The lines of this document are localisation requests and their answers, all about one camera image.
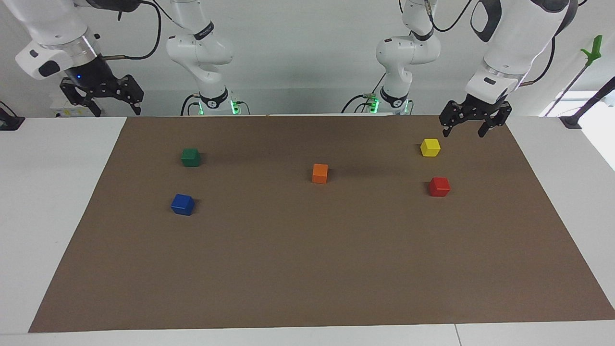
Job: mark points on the brown paper table mat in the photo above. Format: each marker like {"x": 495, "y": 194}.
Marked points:
{"x": 307, "y": 250}

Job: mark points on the orange wooden block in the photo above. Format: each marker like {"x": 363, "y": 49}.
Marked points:
{"x": 320, "y": 173}

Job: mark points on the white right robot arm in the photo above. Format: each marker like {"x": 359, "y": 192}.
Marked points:
{"x": 199, "y": 48}

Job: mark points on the green wooden block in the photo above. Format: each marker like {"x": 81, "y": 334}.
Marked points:
{"x": 190, "y": 157}

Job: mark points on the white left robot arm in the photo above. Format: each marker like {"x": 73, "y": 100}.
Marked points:
{"x": 408, "y": 50}

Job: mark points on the yellow wooden block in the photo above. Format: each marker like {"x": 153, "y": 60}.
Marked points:
{"x": 430, "y": 147}

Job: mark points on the red wooden block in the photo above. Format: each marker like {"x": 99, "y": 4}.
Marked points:
{"x": 438, "y": 186}

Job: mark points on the green-tipped grey stick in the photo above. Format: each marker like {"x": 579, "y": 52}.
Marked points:
{"x": 593, "y": 50}

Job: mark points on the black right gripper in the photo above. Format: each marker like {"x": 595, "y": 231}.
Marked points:
{"x": 91, "y": 72}

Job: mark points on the black clamp mount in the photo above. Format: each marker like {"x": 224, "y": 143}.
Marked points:
{"x": 10, "y": 122}

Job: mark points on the blue wooden block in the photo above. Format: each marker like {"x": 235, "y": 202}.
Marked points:
{"x": 182, "y": 204}

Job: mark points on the white box with yellow label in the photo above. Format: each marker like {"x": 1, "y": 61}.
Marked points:
{"x": 60, "y": 109}

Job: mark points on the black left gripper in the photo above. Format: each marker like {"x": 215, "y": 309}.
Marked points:
{"x": 485, "y": 110}

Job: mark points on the black pole with base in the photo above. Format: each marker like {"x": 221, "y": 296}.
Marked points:
{"x": 588, "y": 103}

